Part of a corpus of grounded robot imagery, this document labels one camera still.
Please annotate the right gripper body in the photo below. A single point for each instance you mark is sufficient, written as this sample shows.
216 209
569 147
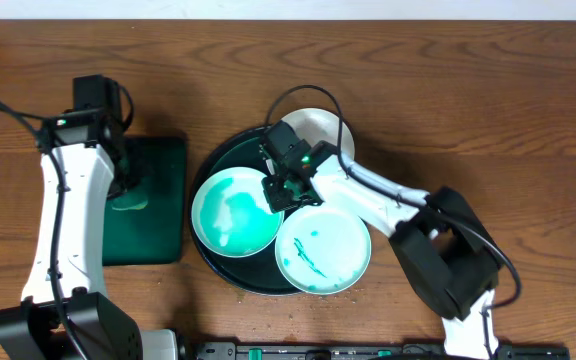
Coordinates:
280 195

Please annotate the white plate with green stains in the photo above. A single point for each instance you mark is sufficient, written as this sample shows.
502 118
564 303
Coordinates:
314 125

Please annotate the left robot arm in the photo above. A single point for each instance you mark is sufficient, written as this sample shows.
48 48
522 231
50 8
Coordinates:
64 311

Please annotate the round black tray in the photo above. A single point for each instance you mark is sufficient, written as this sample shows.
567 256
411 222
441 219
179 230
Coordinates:
258 273

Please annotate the light green plate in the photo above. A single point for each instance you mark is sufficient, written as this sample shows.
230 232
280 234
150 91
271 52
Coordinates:
231 216
322 250

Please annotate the light green plate front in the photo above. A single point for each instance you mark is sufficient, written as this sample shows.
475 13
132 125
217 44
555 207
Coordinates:
322 250

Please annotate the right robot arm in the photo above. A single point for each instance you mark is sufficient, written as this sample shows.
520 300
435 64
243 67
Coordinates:
447 256

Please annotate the green sponge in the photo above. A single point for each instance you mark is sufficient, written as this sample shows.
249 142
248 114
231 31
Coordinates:
129 203

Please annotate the rectangular black tray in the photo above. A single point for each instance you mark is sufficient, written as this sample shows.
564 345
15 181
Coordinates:
152 235

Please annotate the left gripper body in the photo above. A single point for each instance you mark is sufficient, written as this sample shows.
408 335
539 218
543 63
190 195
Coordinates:
122 181

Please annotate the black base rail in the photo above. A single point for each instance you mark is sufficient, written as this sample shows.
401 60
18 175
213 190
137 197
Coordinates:
231 351

